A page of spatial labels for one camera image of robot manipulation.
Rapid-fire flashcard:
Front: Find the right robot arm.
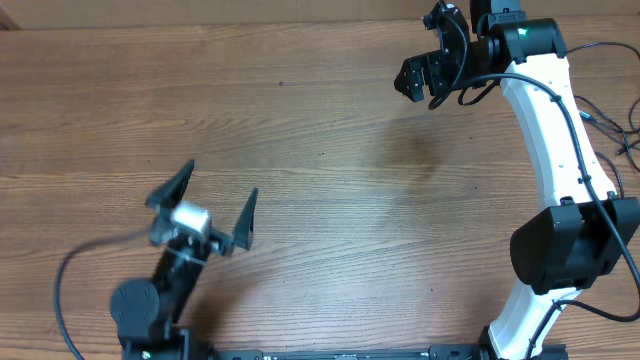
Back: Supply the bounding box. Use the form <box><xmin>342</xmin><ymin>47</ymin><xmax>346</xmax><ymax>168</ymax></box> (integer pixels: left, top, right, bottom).
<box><xmin>394</xmin><ymin>1</ymin><xmax>639</xmax><ymax>359</ymax></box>

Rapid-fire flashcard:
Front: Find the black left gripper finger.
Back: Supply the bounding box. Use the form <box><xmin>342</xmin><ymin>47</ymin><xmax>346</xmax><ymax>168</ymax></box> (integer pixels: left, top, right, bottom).
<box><xmin>145</xmin><ymin>160</ymin><xmax>195</xmax><ymax>212</ymax></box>
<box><xmin>233</xmin><ymin>188</ymin><xmax>259</xmax><ymax>251</ymax></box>

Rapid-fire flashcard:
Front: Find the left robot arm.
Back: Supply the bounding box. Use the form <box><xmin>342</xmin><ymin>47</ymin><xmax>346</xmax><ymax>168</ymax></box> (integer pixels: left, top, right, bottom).
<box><xmin>110</xmin><ymin>160</ymin><xmax>258</xmax><ymax>360</ymax></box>

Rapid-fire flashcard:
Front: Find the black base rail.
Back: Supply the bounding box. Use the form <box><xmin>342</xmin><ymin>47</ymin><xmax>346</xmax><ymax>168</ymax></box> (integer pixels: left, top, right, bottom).
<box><xmin>214</xmin><ymin>343</ymin><xmax>569</xmax><ymax>360</ymax></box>

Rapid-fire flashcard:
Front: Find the black USB cable short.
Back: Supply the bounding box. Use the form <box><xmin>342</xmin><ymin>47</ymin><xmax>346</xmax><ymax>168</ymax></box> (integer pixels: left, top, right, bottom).
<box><xmin>564</xmin><ymin>40</ymin><xmax>640</xmax><ymax>199</ymax></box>

